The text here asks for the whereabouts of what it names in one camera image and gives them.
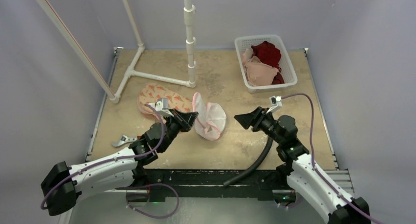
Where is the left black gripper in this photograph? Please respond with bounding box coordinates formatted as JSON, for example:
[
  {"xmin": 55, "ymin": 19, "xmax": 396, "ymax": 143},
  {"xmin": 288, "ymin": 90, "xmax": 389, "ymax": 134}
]
[{"xmin": 159, "ymin": 108, "xmax": 198, "ymax": 152}]

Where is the white mesh laundry bag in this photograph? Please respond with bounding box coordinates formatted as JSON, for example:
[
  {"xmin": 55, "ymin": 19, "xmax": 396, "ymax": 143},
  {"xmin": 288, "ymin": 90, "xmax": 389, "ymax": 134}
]
[{"xmin": 192, "ymin": 92, "xmax": 227, "ymax": 141}]

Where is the floral mesh laundry bag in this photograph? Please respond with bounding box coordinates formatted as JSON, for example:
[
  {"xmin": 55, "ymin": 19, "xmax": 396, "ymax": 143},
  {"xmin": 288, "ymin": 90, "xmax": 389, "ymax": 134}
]
[{"xmin": 137, "ymin": 83, "xmax": 194, "ymax": 119}]

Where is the beige tan bra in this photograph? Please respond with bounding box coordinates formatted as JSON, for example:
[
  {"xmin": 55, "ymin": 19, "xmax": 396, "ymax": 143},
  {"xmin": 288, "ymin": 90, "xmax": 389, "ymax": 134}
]
[{"xmin": 243, "ymin": 56, "xmax": 279, "ymax": 86}]

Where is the dark red bra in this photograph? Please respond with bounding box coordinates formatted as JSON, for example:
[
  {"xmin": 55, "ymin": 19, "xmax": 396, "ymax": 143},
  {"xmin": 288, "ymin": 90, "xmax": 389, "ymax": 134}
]
[
  {"xmin": 251, "ymin": 41, "xmax": 282, "ymax": 72},
  {"xmin": 272, "ymin": 73, "xmax": 285, "ymax": 85}
]

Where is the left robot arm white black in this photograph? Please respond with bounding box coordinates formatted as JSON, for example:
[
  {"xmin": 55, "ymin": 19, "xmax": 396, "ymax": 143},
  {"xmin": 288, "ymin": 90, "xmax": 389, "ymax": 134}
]
[{"xmin": 40, "ymin": 109, "xmax": 199, "ymax": 216}]

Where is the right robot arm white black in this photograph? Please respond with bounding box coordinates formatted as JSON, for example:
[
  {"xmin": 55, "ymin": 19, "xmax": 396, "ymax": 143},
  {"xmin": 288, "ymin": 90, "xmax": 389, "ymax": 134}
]
[{"xmin": 234, "ymin": 107, "xmax": 371, "ymax": 224}]

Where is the pink bra in basket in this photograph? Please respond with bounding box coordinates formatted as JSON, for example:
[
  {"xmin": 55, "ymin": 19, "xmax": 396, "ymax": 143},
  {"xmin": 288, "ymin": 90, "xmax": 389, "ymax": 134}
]
[{"xmin": 241, "ymin": 48, "xmax": 253, "ymax": 66}]

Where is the white plastic basket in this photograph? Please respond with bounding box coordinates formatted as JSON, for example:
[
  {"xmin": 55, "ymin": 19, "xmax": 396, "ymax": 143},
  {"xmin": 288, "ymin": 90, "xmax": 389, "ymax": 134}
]
[{"xmin": 234, "ymin": 34, "xmax": 298, "ymax": 93}]

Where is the red adjustable wrench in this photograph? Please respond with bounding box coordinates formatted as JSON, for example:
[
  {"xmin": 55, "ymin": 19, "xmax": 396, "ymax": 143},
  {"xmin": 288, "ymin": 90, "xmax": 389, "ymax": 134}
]
[{"xmin": 111, "ymin": 134, "xmax": 138, "ymax": 148}]

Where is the white pvc pipe rack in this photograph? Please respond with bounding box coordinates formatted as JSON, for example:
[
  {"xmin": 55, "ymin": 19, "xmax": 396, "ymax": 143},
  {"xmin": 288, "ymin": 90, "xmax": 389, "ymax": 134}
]
[{"xmin": 36, "ymin": 0, "xmax": 197, "ymax": 104}]

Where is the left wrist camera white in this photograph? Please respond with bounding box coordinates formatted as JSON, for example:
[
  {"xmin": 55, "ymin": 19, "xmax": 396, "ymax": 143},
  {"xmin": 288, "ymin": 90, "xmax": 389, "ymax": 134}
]
[{"xmin": 151, "ymin": 98, "xmax": 173, "ymax": 118}]

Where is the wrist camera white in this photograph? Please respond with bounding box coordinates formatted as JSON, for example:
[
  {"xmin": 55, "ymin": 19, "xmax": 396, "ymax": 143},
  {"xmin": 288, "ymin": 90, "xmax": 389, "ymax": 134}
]
[
  {"xmin": 266, "ymin": 96, "xmax": 283, "ymax": 114},
  {"xmin": 151, "ymin": 98, "xmax": 173, "ymax": 118}
]

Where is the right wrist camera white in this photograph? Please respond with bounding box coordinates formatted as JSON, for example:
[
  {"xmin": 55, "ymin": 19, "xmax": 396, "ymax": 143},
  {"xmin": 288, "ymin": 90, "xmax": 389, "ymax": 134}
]
[{"xmin": 266, "ymin": 96, "xmax": 283, "ymax": 114}]

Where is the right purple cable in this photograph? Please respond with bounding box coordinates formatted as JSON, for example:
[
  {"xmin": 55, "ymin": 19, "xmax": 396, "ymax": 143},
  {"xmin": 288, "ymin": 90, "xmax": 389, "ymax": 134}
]
[{"xmin": 280, "ymin": 92, "xmax": 386, "ymax": 224}]

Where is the black corrugated hose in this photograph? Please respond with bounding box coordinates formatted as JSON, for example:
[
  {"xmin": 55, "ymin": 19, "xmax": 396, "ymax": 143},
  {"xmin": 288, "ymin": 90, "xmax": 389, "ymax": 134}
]
[{"xmin": 222, "ymin": 136, "xmax": 275, "ymax": 187}]

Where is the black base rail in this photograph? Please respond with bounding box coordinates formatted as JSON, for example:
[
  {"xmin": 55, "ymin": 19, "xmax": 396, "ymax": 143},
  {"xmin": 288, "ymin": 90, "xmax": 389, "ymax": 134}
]
[{"xmin": 126, "ymin": 168, "xmax": 300, "ymax": 203}]

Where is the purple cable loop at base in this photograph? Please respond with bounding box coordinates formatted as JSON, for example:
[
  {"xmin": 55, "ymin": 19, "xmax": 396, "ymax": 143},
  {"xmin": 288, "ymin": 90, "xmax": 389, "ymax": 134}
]
[{"xmin": 125, "ymin": 183, "xmax": 180, "ymax": 219}]

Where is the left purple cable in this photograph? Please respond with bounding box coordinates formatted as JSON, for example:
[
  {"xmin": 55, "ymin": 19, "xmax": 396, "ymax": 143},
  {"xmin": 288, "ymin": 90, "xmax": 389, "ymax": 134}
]
[{"xmin": 40, "ymin": 104, "xmax": 167, "ymax": 211}]

